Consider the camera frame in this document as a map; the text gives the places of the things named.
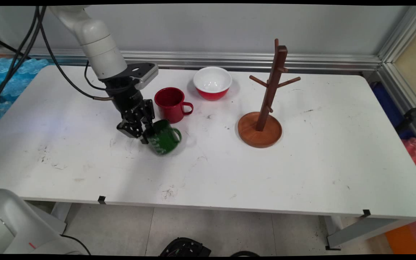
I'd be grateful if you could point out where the orange floor mat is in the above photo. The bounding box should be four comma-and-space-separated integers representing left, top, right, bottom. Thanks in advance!
385, 220, 416, 254

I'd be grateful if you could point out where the black cable with metal end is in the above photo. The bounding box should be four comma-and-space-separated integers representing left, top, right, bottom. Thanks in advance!
40, 6, 115, 101

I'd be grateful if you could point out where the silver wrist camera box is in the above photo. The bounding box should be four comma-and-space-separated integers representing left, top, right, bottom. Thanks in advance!
126, 62, 159, 90

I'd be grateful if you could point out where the blue plastic container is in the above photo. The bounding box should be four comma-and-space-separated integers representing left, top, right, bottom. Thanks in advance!
370, 82, 414, 139

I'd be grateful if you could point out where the black device on floor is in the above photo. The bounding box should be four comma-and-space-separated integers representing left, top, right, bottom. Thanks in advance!
159, 237, 212, 257

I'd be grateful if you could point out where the grey metal table leg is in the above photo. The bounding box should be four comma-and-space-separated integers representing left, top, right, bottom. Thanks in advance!
51, 201, 72, 233
325, 216, 416, 250

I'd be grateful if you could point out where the black cable on floor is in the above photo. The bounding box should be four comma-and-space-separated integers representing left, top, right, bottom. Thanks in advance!
61, 234, 92, 255

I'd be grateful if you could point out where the brown wooden mug tree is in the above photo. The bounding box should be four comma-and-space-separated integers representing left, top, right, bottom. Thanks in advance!
238, 38, 301, 149

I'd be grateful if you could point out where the long aluminium frame rail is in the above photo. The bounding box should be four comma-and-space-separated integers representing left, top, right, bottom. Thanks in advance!
0, 49, 384, 72

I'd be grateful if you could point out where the red plastic bag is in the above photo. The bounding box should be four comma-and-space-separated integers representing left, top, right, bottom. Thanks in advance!
402, 137, 416, 186

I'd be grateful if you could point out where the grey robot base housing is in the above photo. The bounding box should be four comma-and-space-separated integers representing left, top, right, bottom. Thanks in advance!
0, 188, 86, 255

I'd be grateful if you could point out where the black slanted rod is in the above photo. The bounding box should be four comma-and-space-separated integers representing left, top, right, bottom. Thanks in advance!
0, 34, 31, 60

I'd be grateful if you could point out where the thick black cable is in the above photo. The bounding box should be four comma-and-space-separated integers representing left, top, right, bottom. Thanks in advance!
0, 6, 39, 109
0, 6, 48, 109

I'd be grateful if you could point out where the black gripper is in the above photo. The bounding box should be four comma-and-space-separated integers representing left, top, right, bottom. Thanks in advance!
103, 78, 155, 145

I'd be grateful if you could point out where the green mug with white print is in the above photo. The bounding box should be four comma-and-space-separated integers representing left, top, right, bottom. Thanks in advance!
147, 119, 182, 156

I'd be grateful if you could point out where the aluminium frame corner post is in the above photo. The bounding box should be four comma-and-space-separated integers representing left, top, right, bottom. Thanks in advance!
376, 5, 416, 152

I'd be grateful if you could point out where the thin black camera cable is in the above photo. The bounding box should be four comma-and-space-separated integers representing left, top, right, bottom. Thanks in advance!
84, 60, 129, 91

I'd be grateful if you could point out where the red enamel mug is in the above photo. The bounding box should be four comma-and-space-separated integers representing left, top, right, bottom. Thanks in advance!
154, 87, 194, 124

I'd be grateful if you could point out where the red bowl with white inside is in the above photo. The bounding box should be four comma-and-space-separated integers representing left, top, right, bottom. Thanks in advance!
193, 66, 233, 101

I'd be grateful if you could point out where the blue wrapped water bottle pack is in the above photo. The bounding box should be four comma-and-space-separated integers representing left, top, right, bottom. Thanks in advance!
0, 58, 49, 131

